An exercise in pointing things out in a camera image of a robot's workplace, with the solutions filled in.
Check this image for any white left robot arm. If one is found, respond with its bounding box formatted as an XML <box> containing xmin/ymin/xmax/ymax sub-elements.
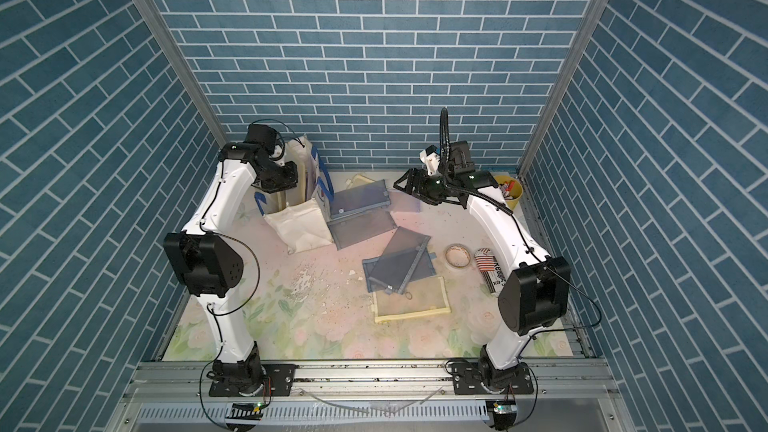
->
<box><xmin>163</xmin><ymin>123</ymin><xmax>298</xmax><ymax>382</ymax></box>

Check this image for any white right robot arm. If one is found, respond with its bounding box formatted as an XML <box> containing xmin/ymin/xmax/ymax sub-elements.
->
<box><xmin>395</xmin><ymin>139</ymin><xmax>570</xmax><ymax>373</ymax></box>

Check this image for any pale purple mesh pouch back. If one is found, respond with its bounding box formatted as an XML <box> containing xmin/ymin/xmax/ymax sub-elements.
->
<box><xmin>389</xmin><ymin>190</ymin><xmax>422</xmax><ymax>213</ymax></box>

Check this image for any grey blue zipper pouch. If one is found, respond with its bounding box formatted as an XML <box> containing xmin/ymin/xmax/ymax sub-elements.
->
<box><xmin>330</xmin><ymin>180</ymin><xmax>391</xmax><ymax>220</ymax></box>

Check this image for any white canvas tote bag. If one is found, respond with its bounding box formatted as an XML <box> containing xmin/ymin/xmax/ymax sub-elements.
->
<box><xmin>254</xmin><ymin>135</ymin><xmax>334</xmax><ymax>254</ymax></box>

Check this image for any lower grey mesh pouch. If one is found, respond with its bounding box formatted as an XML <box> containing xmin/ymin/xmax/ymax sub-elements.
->
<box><xmin>328</xmin><ymin>209</ymin><xmax>397</xmax><ymax>250</ymax></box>

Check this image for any yellow trim mesh pouch front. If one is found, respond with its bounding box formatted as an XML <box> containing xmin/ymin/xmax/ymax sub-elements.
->
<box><xmin>372</xmin><ymin>276</ymin><xmax>451</xmax><ymax>324</ymax></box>

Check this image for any yellow cup with markers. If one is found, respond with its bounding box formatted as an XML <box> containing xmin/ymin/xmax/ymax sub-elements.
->
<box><xmin>494</xmin><ymin>174</ymin><xmax>524</xmax><ymax>210</ymax></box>

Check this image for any roll of clear tape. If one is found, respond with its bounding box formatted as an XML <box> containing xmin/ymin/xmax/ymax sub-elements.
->
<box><xmin>444</xmin><ymin>243</ymin><xmax>472</xmax><ymax>269</ymax></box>

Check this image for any striped flag drink can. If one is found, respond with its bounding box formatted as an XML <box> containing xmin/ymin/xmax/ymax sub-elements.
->
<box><xmin>474</xmin><ymin>248</ymin><xmax>506</xmax><ymax>297</ymax></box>

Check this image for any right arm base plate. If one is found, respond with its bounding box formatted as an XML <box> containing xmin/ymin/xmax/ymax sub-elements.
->
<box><xmin>444</xmin><ymin>358</ymin><xmax>534</xmax><ymax>395</ymax></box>

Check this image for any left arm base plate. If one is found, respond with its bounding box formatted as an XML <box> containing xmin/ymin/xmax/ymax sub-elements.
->
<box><xmin>206</xmin><ymin>360</ymin><xmax>297</xmax><ymax>398</ymax></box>

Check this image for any aluminium front rail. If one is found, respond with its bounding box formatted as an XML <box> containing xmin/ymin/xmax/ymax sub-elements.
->
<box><xmin>122</xmin><ymin>358</ymin><xmax>619</xmax><ymax>406</ymax></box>

